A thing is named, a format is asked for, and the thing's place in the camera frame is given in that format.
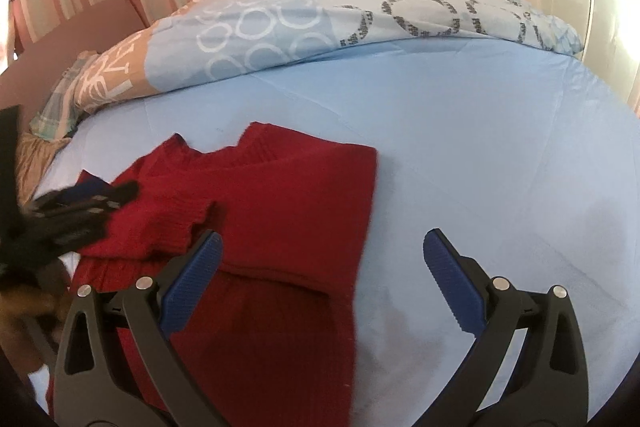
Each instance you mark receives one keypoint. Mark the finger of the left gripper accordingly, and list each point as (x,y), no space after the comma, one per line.
(49,205)
(84,190)

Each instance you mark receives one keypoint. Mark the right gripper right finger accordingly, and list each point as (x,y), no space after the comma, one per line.
(549,383)

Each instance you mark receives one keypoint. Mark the patterned blue tan duvet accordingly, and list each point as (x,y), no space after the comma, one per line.
(211,40)

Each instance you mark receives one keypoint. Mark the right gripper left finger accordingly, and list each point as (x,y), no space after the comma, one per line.
(91,385)

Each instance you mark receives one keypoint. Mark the brown bed skirt fabric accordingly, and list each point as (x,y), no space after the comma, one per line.
(33,158)

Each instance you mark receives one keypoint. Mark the plaid pastel pillow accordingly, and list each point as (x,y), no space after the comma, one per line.
(60,115)

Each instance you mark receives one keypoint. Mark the red knit sweater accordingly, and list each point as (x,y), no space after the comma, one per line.
(272,341)

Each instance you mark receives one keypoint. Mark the light blue bed sheet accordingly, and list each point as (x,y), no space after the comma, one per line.
(523,158)

